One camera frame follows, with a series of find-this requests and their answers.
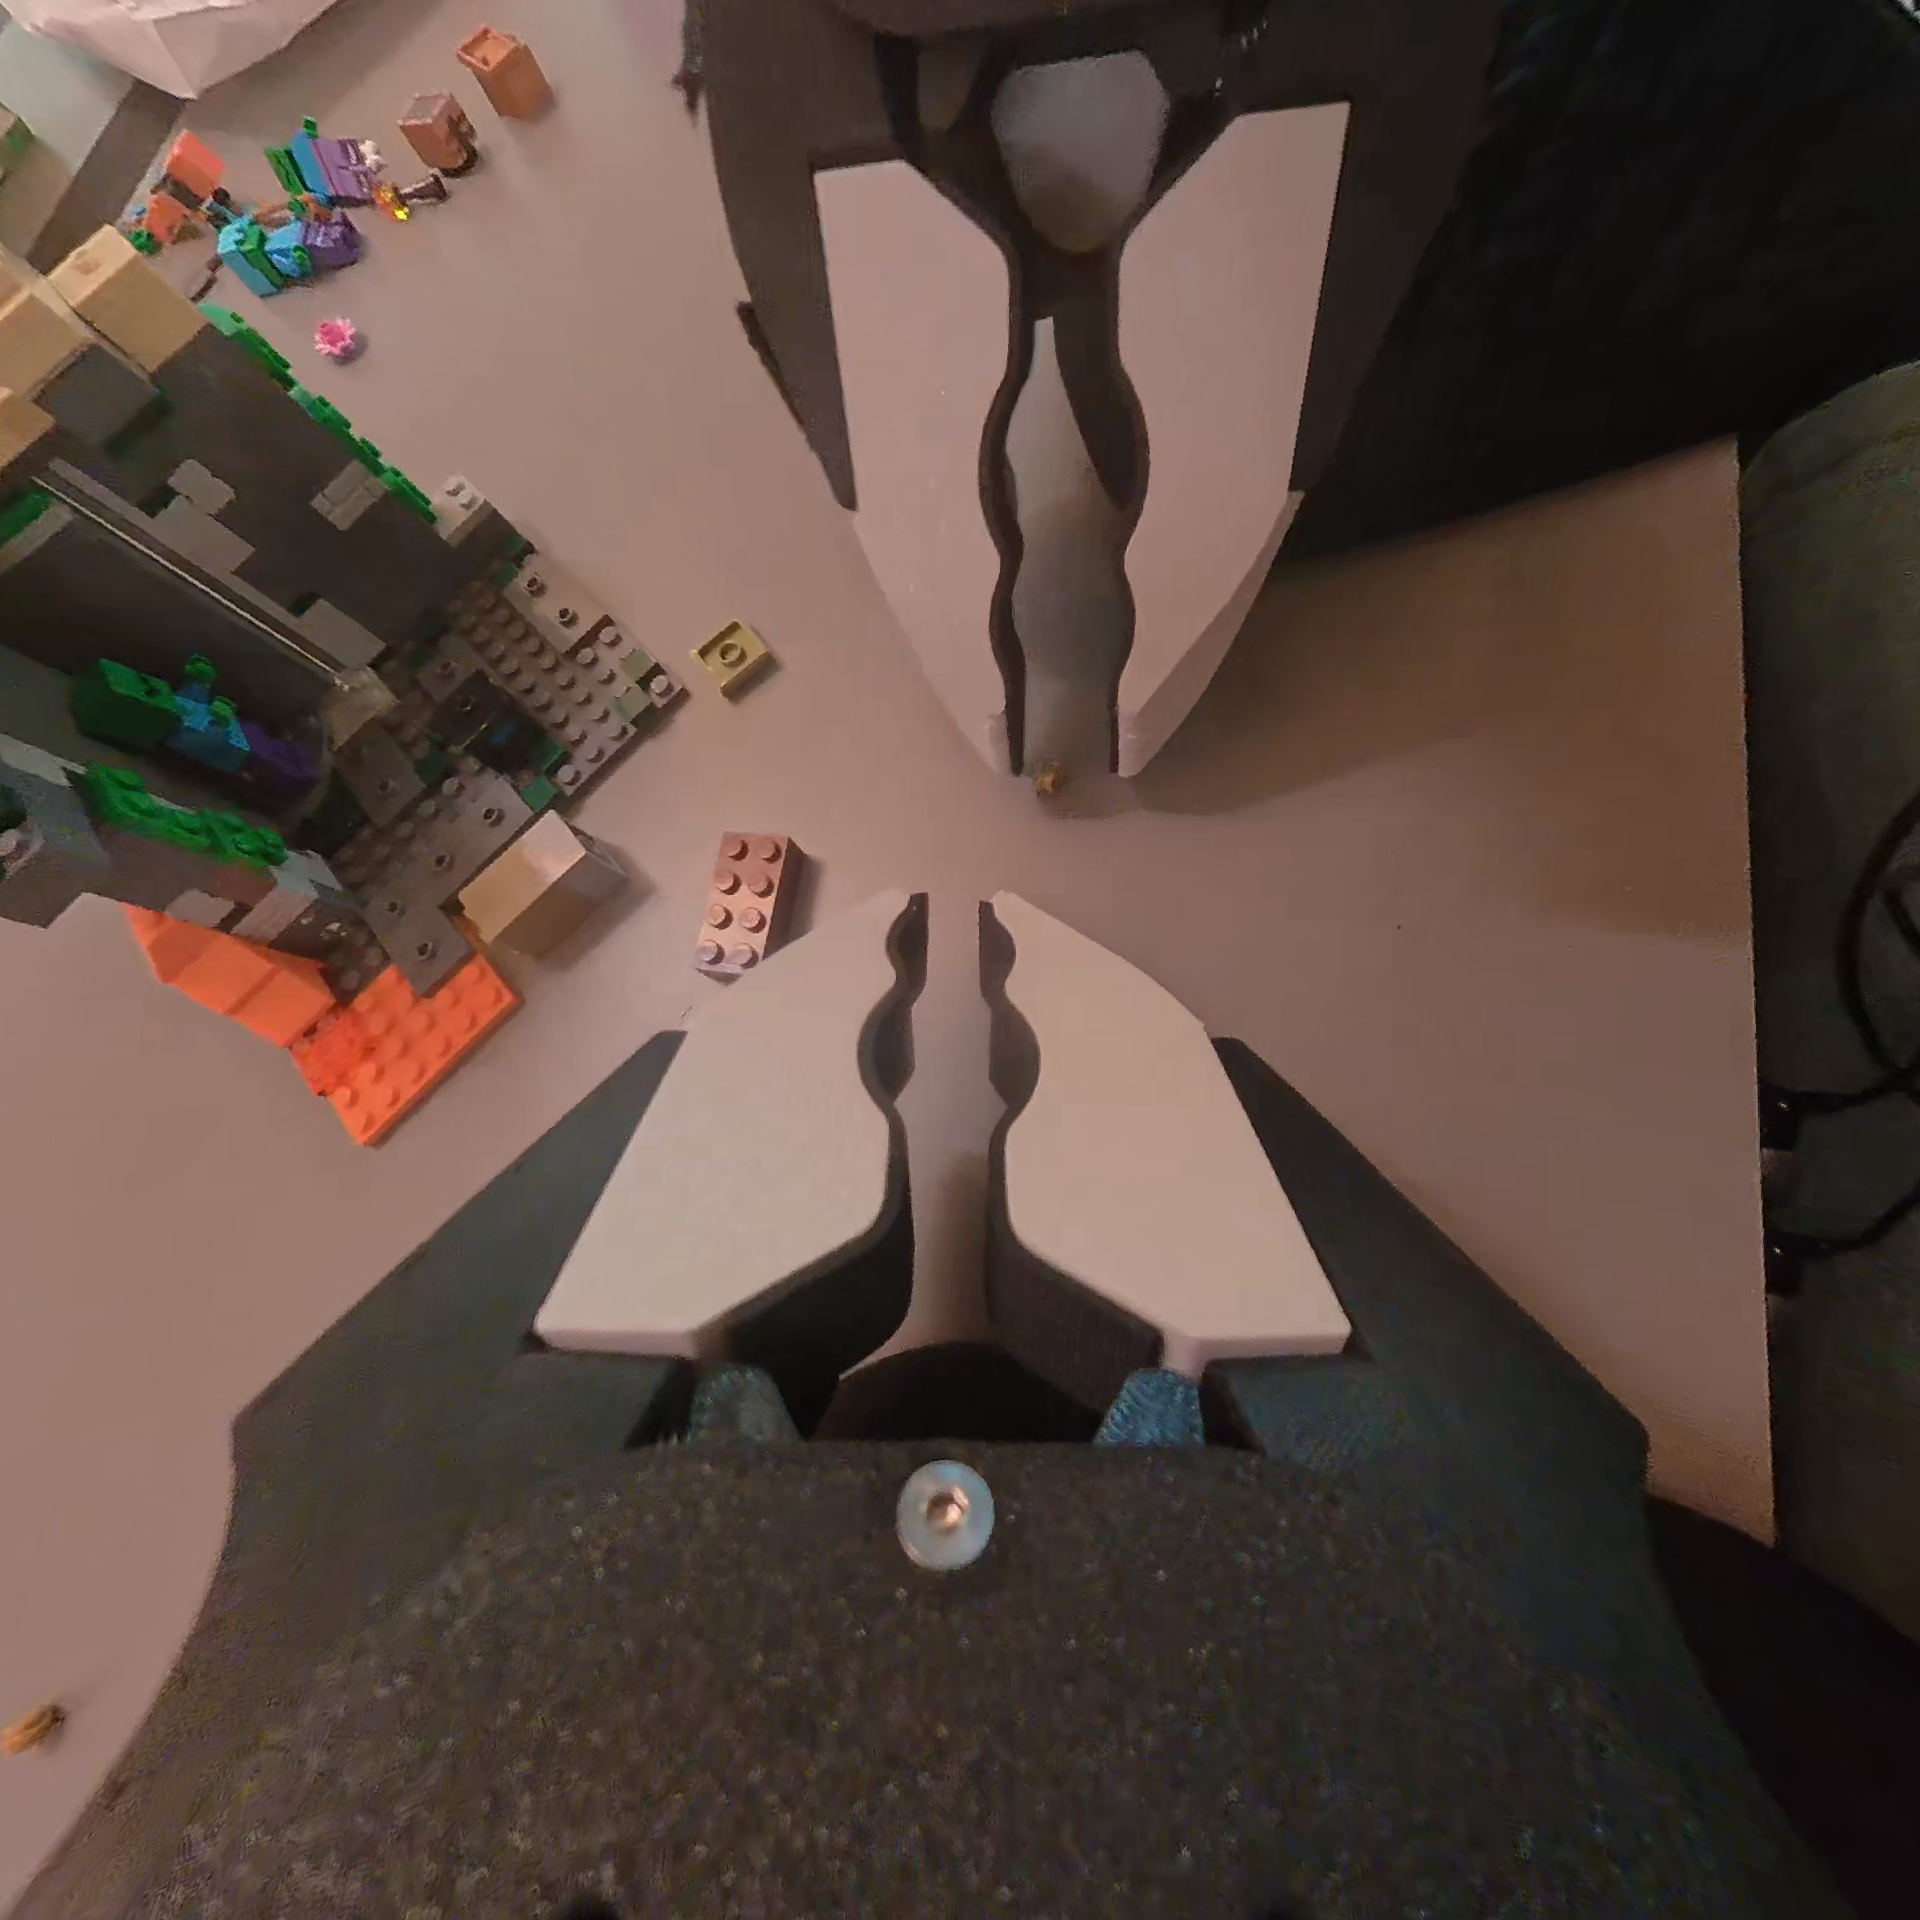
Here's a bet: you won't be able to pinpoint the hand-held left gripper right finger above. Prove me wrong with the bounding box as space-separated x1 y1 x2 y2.
977 889 1353 1422

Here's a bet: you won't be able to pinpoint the purple toy pieces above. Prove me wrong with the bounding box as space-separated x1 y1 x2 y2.
216 118 395 300

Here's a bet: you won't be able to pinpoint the orange green toy piece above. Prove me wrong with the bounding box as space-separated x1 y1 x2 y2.
128 133 233 249

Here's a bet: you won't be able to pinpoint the orange brown toy block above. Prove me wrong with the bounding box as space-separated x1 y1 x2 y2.
455 24 552 120

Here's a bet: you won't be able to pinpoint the tan white toy brick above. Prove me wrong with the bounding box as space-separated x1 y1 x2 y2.
457 808 633 961

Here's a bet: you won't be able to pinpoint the person's dark green hoodie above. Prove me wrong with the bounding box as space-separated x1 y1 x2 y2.
1737 358 1920 1599

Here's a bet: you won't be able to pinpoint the reddish brown toy brick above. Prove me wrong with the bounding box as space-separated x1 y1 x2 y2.
694 830 806 980

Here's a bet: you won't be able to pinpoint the green zombie toy minifigure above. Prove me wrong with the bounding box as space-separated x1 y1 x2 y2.
71 655 329 800

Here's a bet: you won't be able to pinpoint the toy brick building model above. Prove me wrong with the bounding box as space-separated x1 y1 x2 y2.
0 223 692 1150

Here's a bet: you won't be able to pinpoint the grey desk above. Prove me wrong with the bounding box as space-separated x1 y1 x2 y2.
0 0 1779 1876

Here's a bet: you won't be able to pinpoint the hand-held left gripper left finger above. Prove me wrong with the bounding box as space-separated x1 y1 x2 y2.
533 889 928 1430

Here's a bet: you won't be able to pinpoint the black cord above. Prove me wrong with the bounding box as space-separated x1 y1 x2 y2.
1763 778 1920 1254

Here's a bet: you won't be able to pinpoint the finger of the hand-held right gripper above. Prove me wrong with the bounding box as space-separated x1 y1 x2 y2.
812 152 1051 776
1049 102 1353 781

